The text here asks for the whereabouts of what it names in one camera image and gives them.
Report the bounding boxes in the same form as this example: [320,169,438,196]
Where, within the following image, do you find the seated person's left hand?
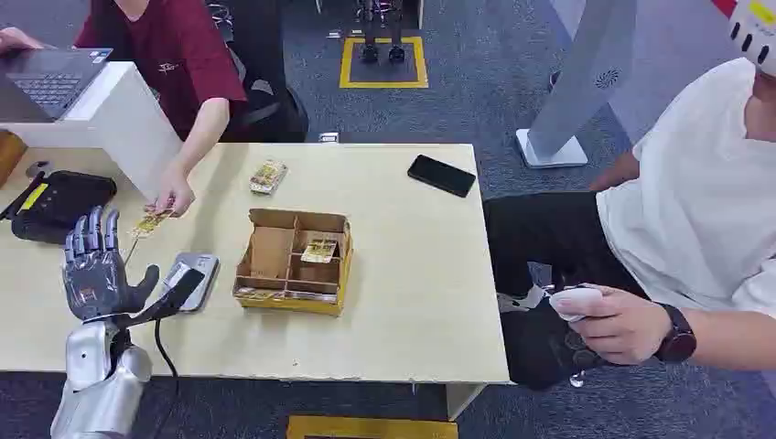
[145,168,197,219]

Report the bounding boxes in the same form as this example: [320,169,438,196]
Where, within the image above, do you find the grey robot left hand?
[62,206,161,323]

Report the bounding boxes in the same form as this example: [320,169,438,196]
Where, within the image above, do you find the seated person's right hand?
[0,27,45,56]

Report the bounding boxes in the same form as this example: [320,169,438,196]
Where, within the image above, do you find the standing person's left hand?
[565,284,674,367]

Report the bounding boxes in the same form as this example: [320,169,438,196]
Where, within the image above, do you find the yellow printed card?
[127,208,178,240]
[300,238,339,265]

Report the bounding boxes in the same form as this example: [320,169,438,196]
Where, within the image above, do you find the white handheld controller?
[547,285,605,324]

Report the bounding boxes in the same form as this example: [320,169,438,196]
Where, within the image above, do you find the black wristwatch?
[652,302,699,365]

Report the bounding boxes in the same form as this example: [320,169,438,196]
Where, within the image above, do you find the dark laptop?
[0,48,114,124]

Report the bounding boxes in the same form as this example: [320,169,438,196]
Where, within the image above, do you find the white desk riser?
[0,60,184,202]

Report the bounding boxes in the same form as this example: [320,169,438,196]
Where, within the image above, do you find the black pouch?
[10,170,119,246]

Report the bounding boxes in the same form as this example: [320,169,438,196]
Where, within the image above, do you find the silver card reader device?
[159,252,221,314]

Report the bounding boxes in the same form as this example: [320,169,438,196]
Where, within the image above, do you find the wrapped pack of cards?
[249,158,289,197]

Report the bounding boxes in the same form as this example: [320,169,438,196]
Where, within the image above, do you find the black and yellow pen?
[0,171,50,223]

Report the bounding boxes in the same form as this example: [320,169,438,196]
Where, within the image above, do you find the brown wooden object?
[0,129,29,189]

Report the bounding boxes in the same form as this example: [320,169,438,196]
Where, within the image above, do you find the wooden card box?
[232,208,355,318]

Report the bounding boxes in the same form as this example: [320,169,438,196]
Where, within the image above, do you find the person in red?
[0,0,250,219]

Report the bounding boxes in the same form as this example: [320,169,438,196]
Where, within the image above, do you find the black office chair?
[204,0,311,145]

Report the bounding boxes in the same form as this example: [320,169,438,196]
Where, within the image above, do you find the person in white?
[482,57,776,392]

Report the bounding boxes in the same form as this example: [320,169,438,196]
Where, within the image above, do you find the white table leg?
[446,382,488,423]

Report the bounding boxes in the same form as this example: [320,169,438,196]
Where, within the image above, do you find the black smartphone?
[406,154,479,199]

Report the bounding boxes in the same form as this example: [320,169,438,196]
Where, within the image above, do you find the white floor stand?
[515,0,639,170]

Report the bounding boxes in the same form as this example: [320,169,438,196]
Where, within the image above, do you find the black robot legs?
[355,0,408,66]

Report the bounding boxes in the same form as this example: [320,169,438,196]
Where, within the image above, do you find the white headset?
[727,0,776,78]

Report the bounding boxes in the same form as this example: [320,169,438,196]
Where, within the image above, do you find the black cable with plug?
[114,268,206,439]

